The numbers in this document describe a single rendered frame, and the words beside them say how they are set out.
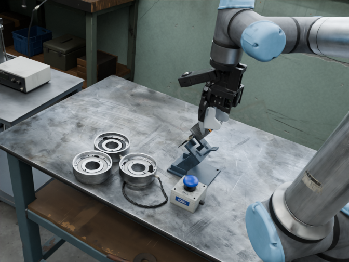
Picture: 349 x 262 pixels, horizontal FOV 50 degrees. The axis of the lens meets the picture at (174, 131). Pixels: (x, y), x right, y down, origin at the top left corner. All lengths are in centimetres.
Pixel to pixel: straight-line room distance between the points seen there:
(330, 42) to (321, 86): 172
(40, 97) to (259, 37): 113
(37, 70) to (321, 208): 136
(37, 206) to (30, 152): 25
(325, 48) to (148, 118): 72
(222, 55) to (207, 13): 172
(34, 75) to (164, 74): 137
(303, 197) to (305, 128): 198
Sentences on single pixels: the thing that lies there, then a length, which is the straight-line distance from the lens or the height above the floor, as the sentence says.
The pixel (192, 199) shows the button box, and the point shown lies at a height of 84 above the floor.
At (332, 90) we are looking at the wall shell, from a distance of 249.
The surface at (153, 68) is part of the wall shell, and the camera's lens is 291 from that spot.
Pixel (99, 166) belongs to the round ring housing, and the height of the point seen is 83.
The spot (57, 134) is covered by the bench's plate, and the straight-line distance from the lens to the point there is 123.
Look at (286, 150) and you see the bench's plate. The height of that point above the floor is 80.
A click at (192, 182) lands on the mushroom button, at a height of 87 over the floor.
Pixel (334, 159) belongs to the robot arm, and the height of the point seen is 119.
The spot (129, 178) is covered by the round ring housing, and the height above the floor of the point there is 83.
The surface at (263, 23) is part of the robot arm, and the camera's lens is 77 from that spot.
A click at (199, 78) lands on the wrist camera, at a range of 94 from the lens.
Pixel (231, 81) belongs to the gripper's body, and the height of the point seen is 112.
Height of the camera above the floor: 149
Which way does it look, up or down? 33 degrees down
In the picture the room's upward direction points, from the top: 8 degrees clockwise
